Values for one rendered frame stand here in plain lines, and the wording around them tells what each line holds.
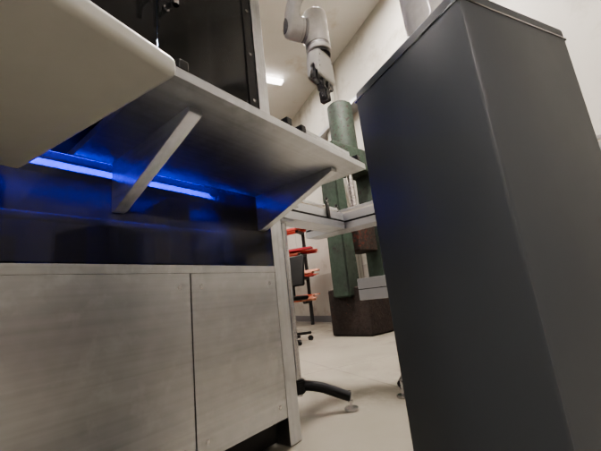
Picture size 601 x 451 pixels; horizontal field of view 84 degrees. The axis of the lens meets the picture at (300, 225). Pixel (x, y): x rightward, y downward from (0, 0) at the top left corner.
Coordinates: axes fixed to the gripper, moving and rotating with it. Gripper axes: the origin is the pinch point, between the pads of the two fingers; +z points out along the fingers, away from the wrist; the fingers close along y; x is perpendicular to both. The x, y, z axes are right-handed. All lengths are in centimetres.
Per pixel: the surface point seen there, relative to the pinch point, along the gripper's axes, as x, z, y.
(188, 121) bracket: -3, 26, 49
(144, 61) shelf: 14, 33, 67
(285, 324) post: -35, 71, -10
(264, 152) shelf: -6.8, 24.3, 24.0
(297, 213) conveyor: -46, 23, -38
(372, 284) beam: -36, 59, -85
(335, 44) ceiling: -172, -351, -358
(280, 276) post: -35, 54, -9
